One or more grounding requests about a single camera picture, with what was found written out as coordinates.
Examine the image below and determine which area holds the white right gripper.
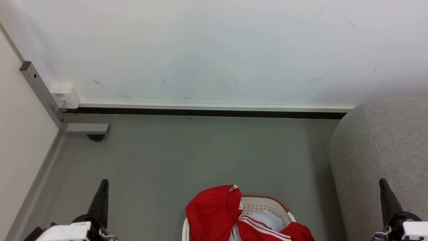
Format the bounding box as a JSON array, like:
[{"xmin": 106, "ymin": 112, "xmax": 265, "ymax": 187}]
[{"xmin": 371, "ymin": 178, "xmax": 428, "ymax": 241}]

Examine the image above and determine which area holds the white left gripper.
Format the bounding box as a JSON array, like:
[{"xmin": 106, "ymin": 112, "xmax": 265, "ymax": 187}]
[{"xmin": 24, "ymin": 179, "xmax": 118, "ymax": 241}]

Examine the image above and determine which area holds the plain red garment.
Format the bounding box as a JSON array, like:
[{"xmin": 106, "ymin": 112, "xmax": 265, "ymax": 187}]
[{"xmin": 186, "ymin": 185, "xmax": 243, "ymax": 241}]

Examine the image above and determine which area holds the white laundry basket brown rim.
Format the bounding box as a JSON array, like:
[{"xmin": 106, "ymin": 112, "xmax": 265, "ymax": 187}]
[{"xmin": 182, "ymin": 193, "xmax": 296, "ymax": 241}]

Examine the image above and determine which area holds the grey fabric sofa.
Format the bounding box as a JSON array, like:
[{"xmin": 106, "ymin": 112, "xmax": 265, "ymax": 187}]
[{"xmin": 329, "ymin": 98, "xmax": 428, "ymax": 241}]

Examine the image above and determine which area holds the pale white garment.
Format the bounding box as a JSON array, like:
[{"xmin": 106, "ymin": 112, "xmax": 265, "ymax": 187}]
[{"xmin": 231, "ymin": 210, "xmax": 285, "ymax": 241}]

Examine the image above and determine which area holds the black and white baseboard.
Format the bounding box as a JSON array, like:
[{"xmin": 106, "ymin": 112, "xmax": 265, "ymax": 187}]
[{"xmin": 78, "ymin": 102, "xmax": 355, "ymax": 120}]

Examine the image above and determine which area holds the white wall socket box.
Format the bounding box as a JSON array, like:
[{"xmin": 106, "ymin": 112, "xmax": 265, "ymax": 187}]
[{"xmin": 49, "ymin": 83, "xmax": 81, "ymax": 110}]

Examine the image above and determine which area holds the grey metal post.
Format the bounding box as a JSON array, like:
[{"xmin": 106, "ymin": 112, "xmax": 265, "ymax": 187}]
[{"xmin": 19, "ymin": 61, "xmax": 67, "ymax": 132}]

